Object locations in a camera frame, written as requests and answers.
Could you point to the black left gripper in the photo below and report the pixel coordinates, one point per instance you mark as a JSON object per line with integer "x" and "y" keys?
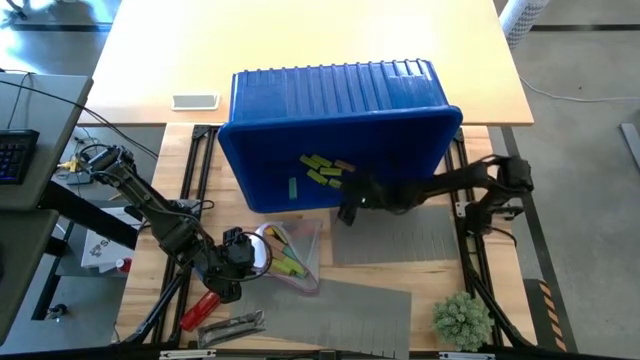
{"x": 222, "y": 280}

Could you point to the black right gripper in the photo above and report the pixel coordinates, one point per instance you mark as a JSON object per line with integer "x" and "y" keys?
{"x": 370, "y": 195}

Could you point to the green wooden block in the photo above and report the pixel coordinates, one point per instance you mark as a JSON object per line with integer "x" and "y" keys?
{"x": 287, "y": 267}
{"x": 310, "y": 162}
{"x": 331, "y": 171}
{"x": 322, "y": 160}
{"x": 335, "y": 183}
{"x": 317, "y": 177}

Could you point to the natural wooden block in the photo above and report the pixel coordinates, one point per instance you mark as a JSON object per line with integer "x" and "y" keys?
{"x": 277, "y": 249}
{"x": 345, "y": 165}

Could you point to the grey slotted divider panel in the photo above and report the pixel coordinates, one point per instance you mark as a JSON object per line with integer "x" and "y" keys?
{"x": 400, "y": 240}
{"x": 340, "y": 315}

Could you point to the teal wooden block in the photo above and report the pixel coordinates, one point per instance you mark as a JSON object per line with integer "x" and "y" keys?
{"x": 289, "y": 253}
{"x": 293, "y": 188}

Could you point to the blue plastic bin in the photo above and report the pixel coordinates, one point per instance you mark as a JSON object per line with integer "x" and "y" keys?
{"x": 325, "y": 100}

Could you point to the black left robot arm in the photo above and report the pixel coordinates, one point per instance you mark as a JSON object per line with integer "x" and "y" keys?
{"x": 150, "y": 205}

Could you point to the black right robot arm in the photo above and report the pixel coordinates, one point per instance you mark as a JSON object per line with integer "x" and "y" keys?
{"x": 450, "y": 182}

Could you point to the yellow wooden block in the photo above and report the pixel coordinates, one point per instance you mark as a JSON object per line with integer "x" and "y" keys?
{"x": 270, "y": 232}

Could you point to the red capped can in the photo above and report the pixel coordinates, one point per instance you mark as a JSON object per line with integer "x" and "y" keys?
{"x": 123, "y": 265}

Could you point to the black desk beam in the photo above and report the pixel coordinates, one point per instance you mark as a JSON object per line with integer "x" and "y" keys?
{"x": 85, "y": 217}

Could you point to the green artificial plant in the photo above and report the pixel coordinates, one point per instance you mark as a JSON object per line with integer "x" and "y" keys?
{"x": 462, "y": 322}

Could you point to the black caster wheel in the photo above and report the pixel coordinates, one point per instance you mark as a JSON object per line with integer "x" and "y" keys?
{"x": 56, "y": 312}

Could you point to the black small box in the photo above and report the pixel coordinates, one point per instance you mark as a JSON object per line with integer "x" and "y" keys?
{"x": 80, "y": 179}

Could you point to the white-framed smartphone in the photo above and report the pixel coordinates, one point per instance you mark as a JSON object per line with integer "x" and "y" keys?
{"x": 195, "y": 102}

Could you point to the yellow connector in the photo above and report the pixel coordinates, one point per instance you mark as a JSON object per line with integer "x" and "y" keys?
{"x": 70, "y": 164}

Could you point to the grey side desk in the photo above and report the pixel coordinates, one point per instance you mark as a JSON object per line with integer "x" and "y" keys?
{"x": 55, "y": 115}

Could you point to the black keyboard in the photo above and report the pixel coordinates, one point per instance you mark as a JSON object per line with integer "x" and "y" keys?
{"x": 17, "y": 157}

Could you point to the white metal table leg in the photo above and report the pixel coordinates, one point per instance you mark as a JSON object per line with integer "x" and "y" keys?
{"x": 522, "y": 20}

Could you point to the grey metal stand leg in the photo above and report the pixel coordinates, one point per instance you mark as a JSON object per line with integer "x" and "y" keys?
{"x": 631, "y": 145}

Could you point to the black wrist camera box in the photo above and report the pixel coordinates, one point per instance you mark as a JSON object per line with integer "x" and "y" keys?
{"x": 238, "y": 247}

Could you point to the silver arm base bracket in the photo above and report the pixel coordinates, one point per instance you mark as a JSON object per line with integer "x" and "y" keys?
{"x": 462, "y": 209}

